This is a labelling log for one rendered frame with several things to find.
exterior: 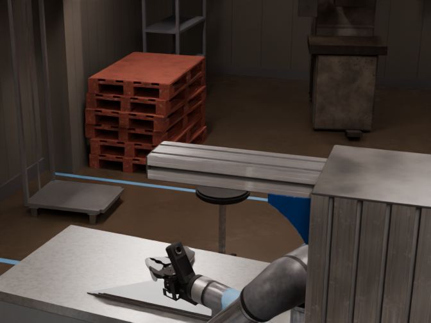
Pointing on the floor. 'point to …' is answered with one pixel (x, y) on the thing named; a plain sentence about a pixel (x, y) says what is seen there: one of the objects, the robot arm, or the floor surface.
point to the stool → (217, 195)
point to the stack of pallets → (144, 107)
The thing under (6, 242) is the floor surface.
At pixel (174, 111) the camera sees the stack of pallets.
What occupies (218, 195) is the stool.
